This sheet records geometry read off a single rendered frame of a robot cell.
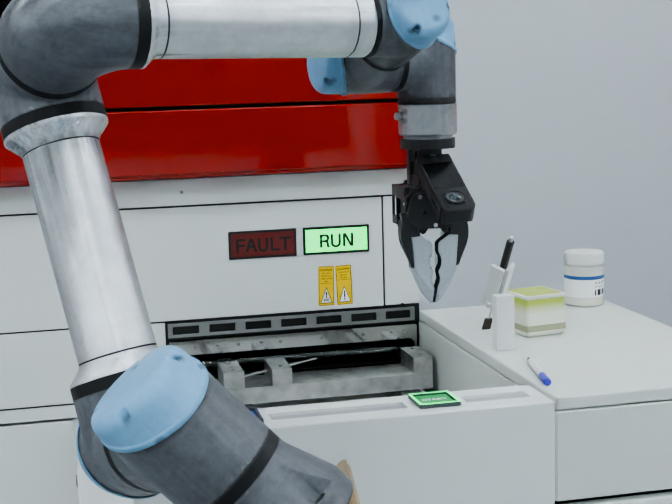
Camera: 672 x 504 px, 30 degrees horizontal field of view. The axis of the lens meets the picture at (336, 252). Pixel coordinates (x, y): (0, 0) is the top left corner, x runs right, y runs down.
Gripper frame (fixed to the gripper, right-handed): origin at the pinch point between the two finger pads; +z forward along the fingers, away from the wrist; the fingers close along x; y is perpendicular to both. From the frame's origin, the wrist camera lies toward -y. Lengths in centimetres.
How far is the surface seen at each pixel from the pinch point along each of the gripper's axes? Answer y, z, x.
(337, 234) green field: 58, 0, -1
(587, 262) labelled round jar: 50, 6, -44
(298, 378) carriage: 50, 23, 9
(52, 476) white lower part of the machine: 59, 38, 50
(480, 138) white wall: 207, -6, -80
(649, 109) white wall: 207, -13, -135
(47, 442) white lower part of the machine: 59, 32, 51
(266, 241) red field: 58, 0, 12
